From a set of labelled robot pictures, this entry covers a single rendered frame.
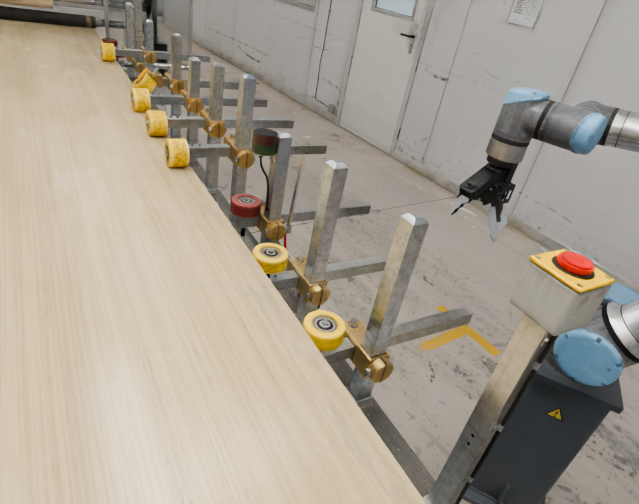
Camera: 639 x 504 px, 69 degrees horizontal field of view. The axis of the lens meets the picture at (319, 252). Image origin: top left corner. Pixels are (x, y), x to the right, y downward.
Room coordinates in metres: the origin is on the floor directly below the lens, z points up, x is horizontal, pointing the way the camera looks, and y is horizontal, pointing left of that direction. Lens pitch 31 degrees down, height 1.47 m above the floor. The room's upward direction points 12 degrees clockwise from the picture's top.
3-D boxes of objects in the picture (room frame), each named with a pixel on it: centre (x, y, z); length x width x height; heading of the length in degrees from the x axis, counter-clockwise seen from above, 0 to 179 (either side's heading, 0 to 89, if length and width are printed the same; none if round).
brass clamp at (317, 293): (0.92, 0.01, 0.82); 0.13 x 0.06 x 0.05; 35
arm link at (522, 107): (1.15, -0.40, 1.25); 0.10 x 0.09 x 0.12; 58
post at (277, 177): (1.10, 0.14, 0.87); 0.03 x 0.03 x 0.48; 35
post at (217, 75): (1.51, 0.43, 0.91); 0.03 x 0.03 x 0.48; 35
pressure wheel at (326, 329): (0.67, -0.04, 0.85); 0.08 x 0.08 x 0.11
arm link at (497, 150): (1.15, -0.40, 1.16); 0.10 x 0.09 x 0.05; 40
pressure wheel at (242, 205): (1.10, 0.22, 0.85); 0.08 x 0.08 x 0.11
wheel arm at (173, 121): (1.58, 0.40, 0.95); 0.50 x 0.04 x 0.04; 125
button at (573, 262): (0.48, -0.29, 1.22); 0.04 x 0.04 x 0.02
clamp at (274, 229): (1.12, 0.16, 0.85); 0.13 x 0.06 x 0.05; 35
